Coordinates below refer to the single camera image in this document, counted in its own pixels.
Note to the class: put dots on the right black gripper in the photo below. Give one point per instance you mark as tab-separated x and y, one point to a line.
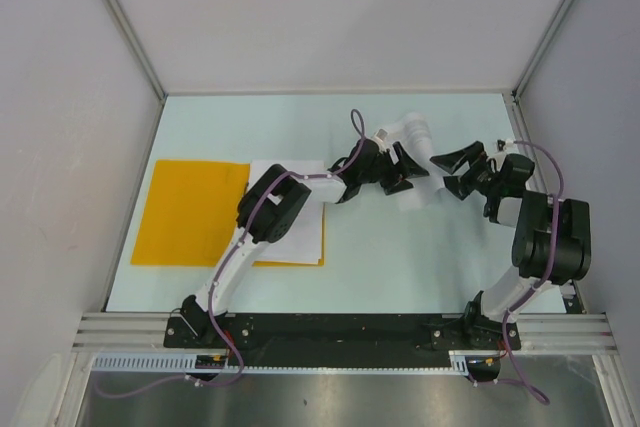
473	153

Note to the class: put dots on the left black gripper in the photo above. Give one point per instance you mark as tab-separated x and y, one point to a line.
404	169

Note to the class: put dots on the orange plastic folder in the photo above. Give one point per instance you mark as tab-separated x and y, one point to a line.
190	213

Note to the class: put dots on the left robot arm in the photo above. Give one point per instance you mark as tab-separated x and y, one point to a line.
265	215

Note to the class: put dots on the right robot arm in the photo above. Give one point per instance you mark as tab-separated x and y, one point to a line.
551	244

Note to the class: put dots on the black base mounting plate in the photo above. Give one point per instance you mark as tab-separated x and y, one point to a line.
356	341

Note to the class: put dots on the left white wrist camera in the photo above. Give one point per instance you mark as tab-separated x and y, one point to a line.
384	139

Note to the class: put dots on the aluminium frame rail front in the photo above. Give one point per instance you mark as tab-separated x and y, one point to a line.
541	334

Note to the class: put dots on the right aluminium corner post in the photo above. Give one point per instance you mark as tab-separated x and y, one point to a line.
551	31

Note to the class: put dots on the aluminium corner post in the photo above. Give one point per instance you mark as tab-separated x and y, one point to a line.
125	27
551	31

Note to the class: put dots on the left aluminium corner post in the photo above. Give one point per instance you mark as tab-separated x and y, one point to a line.
125	27

